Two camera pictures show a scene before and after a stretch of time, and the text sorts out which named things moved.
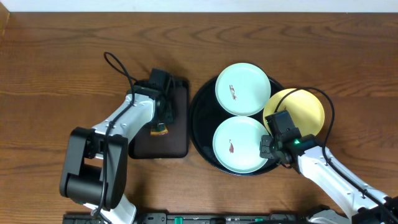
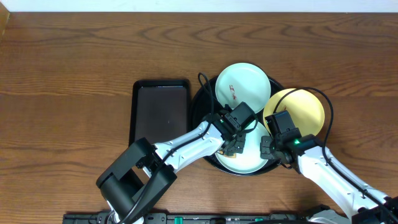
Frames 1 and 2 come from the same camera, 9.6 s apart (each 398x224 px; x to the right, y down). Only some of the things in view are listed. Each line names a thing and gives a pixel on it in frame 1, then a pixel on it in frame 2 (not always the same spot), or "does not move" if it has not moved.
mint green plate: (236, 144) does not move
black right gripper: (265, 151) does not move
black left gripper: (168, 112) to (236, 144)
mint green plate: (242, 89) does not move
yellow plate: (305, 109) does not move
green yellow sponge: (158, 129) to (227, 155)
